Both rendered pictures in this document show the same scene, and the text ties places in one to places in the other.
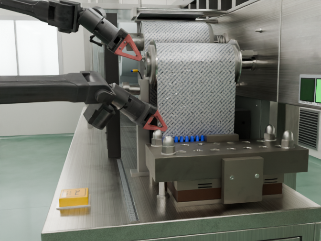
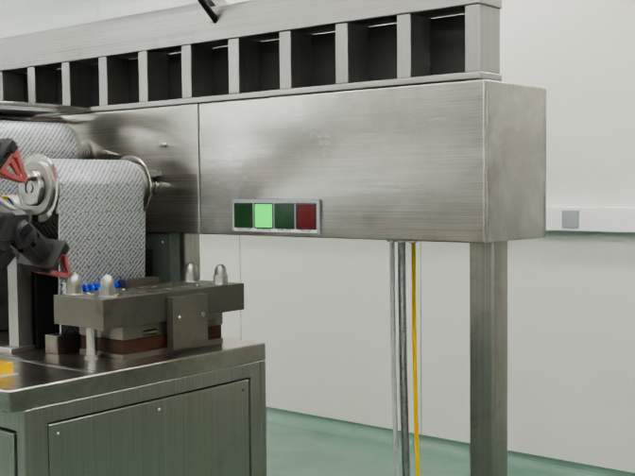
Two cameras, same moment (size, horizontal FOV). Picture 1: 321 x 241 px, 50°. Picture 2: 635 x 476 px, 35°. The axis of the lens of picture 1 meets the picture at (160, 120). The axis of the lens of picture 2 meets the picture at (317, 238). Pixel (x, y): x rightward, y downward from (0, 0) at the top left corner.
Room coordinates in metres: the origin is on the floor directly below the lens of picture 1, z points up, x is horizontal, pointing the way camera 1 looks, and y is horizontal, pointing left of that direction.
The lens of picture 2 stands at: (-0.97, 0.94, 1.25)
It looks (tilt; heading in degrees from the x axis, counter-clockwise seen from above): 3 degrees down; 320
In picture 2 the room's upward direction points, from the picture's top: 1 degrees counter-clockwise
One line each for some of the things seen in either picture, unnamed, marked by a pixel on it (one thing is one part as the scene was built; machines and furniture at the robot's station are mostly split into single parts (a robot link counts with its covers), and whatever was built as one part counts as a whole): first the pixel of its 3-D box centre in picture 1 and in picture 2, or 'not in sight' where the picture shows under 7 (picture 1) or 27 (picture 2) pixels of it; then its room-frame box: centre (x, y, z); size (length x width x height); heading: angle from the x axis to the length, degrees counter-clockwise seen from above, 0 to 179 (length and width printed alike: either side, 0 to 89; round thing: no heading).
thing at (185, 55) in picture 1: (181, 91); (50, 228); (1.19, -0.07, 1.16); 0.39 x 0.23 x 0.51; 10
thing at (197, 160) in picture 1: (223, 157); (153, 302); (0.89, -0.17, 1.00); 0.40 x 0.16 x 0.06; 100
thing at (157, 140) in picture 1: (157, 137); (74, 283); (0.91, 0.01, 1.05); 0.04 x 0.04 x 0.04
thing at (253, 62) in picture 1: (242, 63); (142, 187); (1.09, -0.26, 1.25); 0.07 x 0.04 x 0.04; 100
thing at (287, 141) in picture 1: (287, 138); (220, 273); (0.88, -0.33, 1.05); 0.04 x 0.04 x 0.04
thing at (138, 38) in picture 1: (134, 42); not in sight; (1.28, 0.09, 1.33); 0.06 x 0.06 x 0.06; 10
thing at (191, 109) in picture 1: (196, 114); (103, 254); (1.00, -0.11, 1.10); 0.23 x 0.01 x 0.18; 101
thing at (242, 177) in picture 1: (242, 180); (188, 321); (0.81, -0.20, 0.96); 0.10 x 0.03 x 0.11; 100
